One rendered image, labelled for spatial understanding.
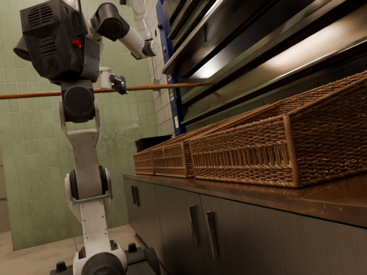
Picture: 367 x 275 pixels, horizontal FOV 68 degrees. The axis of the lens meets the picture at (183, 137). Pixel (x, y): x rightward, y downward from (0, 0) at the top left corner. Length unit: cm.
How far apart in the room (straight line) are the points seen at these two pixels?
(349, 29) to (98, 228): 124
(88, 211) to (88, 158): 24
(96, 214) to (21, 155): 195
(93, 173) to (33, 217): 193
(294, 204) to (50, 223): 285
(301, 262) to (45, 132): 287
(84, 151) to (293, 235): 102
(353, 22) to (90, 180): 119
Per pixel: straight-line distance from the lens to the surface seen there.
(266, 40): 145
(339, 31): 116
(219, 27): 173
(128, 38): 144
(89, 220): 134
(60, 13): 133
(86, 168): 134
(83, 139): 136
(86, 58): 135
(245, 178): 75
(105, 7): 142
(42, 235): 322
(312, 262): 56
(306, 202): 51
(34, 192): 317
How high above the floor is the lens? 69
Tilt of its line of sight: 3 degrees up
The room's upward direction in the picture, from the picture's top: 9 degrees counter-clockwise
